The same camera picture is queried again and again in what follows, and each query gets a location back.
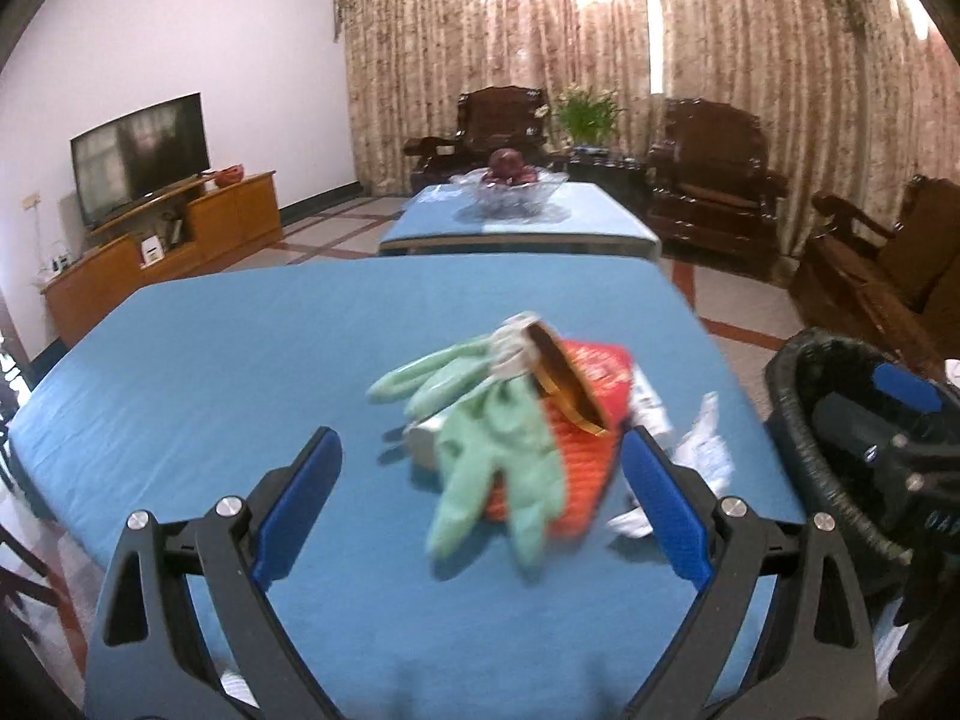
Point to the green rubber glove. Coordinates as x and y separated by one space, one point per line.
456 380
497 437

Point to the red ornament on cabinet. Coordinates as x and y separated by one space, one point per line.
228 176

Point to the wooden sofa bench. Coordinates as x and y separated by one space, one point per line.
894 287

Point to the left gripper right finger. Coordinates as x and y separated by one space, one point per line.
814 656

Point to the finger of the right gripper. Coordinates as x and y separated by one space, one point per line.
851 428
902 385

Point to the flat screen television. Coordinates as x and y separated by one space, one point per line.
125 162

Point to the red apples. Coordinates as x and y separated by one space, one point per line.
507 167

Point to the glass fruit bowl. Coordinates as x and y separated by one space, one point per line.
491 200

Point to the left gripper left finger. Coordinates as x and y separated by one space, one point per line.
147 657

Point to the black trash bin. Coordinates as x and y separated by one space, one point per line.
816 363

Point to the blue cloth coffee table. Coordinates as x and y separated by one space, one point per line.
578 218

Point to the white cream tube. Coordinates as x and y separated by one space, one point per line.
646 409

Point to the white router box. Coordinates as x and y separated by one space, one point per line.
152 250

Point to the potted green plant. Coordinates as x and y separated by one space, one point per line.
588 116

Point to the dark wooden side table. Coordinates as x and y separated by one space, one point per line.
624 178

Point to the orange foam fruit net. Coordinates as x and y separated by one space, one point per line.
588 461

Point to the red snack box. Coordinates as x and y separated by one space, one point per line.
584 387

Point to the wooden TV cabinet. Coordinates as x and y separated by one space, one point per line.
211 228

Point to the left dark wooden armchair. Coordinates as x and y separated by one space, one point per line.
491 118

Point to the wall power socket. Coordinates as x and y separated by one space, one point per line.
30 202

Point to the right dark wooden armchair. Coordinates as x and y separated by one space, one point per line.
711 186

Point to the floral beige curtains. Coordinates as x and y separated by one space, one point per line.
854 96

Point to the dark wooden armchair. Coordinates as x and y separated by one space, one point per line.
711 186
491 118

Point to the blue tablecloth near table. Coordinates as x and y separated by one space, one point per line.
192 389

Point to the white tube with cap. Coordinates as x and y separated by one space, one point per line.
424 446

